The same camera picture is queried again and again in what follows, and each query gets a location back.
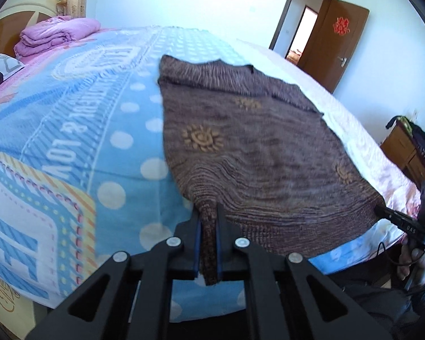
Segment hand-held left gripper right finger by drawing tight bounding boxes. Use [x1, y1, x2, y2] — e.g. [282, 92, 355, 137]
[216, 203, 394, 340]

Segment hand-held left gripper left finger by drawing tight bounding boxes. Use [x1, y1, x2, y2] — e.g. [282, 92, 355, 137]
[26, 216, 202, 340]

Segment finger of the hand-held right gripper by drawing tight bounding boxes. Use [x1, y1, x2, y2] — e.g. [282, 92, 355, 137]
[375, 205, 425, 248]

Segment brown knitted sweater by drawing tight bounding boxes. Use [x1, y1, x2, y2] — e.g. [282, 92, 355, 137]
[157, 55, 386, 287]

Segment person's right hand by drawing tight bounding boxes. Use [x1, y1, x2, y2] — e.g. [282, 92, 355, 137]
[397, 237, 425, 284]

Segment wooden bedside cabinet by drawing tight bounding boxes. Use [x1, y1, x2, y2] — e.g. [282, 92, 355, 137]
[381, 124, 425, 185]

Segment dark bag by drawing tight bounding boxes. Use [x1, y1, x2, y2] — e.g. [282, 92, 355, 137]
[386, 115, 425, 163]

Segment person's dark trousers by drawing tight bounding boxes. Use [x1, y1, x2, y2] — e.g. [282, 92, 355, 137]
[342, 280, 425, 340]

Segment brown wooden door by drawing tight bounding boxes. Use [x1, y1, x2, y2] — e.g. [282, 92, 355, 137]
[297, 0, 371, 94]

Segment printed blue pink bed sheet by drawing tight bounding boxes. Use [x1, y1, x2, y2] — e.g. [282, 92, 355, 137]
[0, 25, 422, 323]

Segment red paper door decoration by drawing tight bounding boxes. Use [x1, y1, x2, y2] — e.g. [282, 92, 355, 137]
[333, 17, 351, 36]

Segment folded pink quilt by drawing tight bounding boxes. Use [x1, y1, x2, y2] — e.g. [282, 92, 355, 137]
[14, 16, 101, 57]

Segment grey patterned pillow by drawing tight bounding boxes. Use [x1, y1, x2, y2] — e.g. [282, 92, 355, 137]
[0, 52, 25, 96]

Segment white wooden headboard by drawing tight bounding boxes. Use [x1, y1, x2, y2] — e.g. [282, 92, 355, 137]
[0, 0, 62, 57]

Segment black cable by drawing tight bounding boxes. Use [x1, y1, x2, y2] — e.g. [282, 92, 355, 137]
[375, 241, 425, 295]

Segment brown door frame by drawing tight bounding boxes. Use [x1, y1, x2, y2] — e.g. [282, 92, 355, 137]
[269, 0, 332, 61]

